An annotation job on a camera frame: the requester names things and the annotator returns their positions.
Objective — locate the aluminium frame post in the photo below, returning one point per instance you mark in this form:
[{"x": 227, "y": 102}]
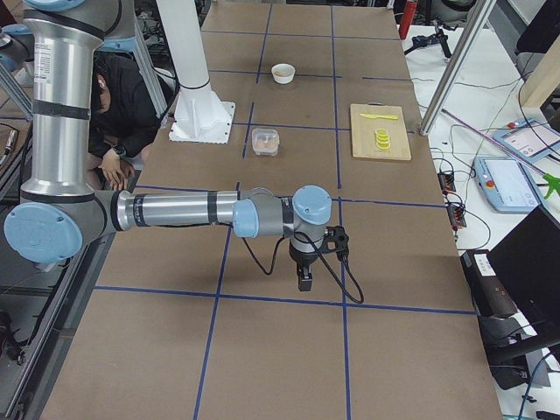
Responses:
[{"x": 474, "y": 25}]

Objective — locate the small circuit board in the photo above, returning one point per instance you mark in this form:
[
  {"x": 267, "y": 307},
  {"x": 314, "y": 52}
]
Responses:
[
  {"x": 456, "y": 215},
  {"x": 446, "y": 182}
]

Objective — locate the clear plastic egg box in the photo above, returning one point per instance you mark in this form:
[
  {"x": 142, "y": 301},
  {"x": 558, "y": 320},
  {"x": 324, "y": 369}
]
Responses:
[{"x": 265, "y": 142}]

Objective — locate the black computer box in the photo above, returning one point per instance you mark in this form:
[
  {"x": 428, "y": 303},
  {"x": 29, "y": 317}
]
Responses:
[{"x": 515, "y": 288}]

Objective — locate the far teach pendant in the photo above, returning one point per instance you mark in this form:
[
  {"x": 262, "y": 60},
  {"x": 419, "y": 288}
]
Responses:
[{"x": 528, "y": 139}]

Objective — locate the near teach pendant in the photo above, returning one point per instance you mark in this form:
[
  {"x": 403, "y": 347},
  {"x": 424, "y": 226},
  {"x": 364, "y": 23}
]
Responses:
[{"x": 507, "y": 186}]

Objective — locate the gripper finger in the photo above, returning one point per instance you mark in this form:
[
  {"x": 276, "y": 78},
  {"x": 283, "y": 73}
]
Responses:
[
  {"x": 302, "y": 278},
  {"x": 308, "y": 278}
]

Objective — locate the person in black jacket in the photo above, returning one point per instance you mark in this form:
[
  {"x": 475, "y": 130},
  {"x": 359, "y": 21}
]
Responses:
[{"x": 124, "y": 122}]

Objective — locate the reacher grabber stick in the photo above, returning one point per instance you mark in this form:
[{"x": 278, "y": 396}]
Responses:
[{"x": 553, "y": 182}]

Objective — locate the wooden cutting board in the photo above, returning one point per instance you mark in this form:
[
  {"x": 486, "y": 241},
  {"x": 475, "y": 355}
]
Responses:
[{"x": 362, "y": 133}]

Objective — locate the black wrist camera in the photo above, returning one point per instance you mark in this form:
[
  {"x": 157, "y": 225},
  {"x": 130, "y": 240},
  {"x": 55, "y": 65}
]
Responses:
[{"x": 336, "y": 241}]

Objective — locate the teach pendant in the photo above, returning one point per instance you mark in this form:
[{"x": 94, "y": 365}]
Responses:
[
  {"x": 528, "y": 139},
  {"x": 507, "y": 186}
]

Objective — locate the white paper bowl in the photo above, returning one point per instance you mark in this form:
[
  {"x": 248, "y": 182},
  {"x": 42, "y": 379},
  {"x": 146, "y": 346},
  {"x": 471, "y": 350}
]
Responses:
[{"x": 283, "y": 73}]

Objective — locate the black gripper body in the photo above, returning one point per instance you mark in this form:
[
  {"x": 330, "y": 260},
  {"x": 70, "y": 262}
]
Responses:
[{"x": 301, "y": 258}]

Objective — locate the black tripod stick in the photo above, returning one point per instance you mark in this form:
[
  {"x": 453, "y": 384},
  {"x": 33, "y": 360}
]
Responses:
[{"x": 438, "y": 38}]

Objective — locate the yellow plastic knife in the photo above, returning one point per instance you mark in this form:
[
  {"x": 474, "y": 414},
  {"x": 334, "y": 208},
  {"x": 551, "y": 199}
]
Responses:
[{"x": 379, "y": 116}]

